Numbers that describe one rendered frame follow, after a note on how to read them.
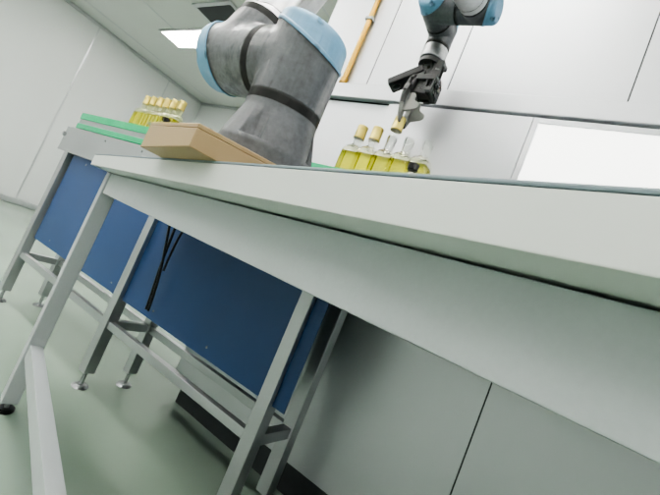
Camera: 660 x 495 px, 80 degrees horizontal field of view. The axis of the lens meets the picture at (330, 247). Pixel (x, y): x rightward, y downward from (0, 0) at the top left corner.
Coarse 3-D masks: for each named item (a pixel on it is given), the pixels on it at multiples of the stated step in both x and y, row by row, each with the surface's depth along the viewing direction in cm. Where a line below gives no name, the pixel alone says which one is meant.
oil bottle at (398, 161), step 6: (390, 156) 113; (396, 156) 112; (402, 156) 111; (408, 156) 111; (390, 162) 113; (396, 162) 112; (402, 162) 111; (390, 168) 112; (396, 168) 111; (402, 168) 110
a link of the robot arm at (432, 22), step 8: (424, 0) 107; (432, 0) 106; (440, 0) 106; (448, 0) 106; (424, 8) 108; (432, 8) 107; (440, 8) 107; (448, 8) 106; (424, 16) 111; (432, 16) 109; (440, 16) 108; (448, 16) 107; (424, 24) 115; (432, 24) 112; (440, 24) 111; (448, 24) 109; (432, 32) 115; (440, 32) 115
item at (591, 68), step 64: (384, 0) 156; (512, 0) 128; (576, 0) 118; (640, 0) 109; (384, 64) 147; (448, 64) 133; (512, 64) 122; (576, 64) 113; (640, 64) 105; (320, 128) 153
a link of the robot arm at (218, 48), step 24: (264, 0) 67; (288, 0) 67; (312, 0) 70; (216, 24) 66; (240, 24) 63; (264, 24) 64; (216, 48) 63; (240, 48) 60; (216, 72) 65; (240, 72) 61; (240, 96) 68
